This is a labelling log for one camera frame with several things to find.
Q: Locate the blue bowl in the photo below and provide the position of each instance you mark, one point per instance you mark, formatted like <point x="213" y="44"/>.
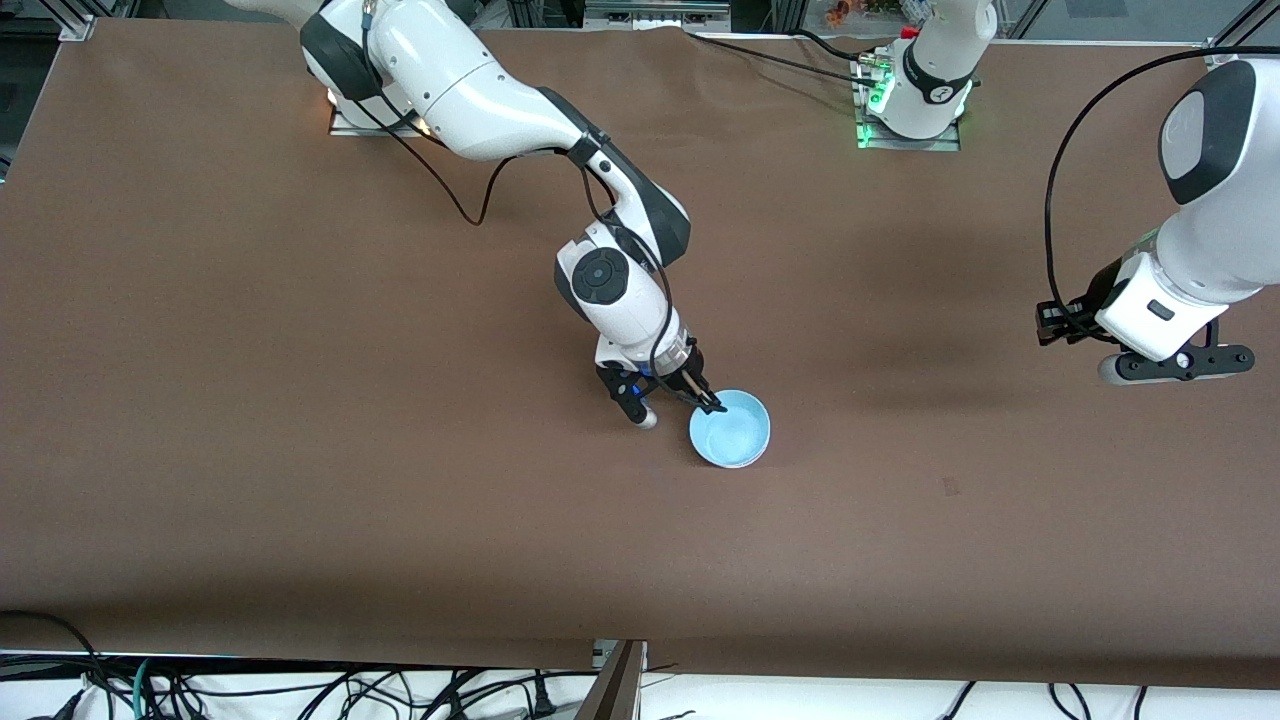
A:
<point x="732" y="432"/>

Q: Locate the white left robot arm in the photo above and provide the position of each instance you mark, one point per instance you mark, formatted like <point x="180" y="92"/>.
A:
<point x="1220" y="230"/>

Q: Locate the grey aluminium frame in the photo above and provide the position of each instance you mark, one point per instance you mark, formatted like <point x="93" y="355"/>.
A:
<point x="650" y="12"/>

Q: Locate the colourful background items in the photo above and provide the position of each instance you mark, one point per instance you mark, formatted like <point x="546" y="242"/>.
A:
<point x="845" y="10"/>

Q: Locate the aluminium corner profile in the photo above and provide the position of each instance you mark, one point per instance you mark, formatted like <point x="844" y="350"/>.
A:
<point x="75" y="28"/>
<point x="1245" y="25"/>

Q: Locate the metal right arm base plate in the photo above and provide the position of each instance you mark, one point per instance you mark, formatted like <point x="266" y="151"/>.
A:
<point x="345" y="126"/>

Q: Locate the brown table cover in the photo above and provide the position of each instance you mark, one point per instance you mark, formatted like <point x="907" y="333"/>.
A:
<point x="600" y="550"/>

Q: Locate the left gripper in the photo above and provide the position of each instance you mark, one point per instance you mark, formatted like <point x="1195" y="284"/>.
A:
<point x="1072" y="314"/>

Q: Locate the brown table frame beam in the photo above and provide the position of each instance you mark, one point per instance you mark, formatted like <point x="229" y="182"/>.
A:
<point x="610" y="690"/>

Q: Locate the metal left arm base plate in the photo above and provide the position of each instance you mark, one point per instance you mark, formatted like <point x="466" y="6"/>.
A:
<point x="945" y="144"/>

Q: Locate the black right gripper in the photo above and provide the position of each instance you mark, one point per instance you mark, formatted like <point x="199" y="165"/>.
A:
<point x="690" y="377"/>

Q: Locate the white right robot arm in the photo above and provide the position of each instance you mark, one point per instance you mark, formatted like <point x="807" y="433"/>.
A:
<point x="450" y="80"/>

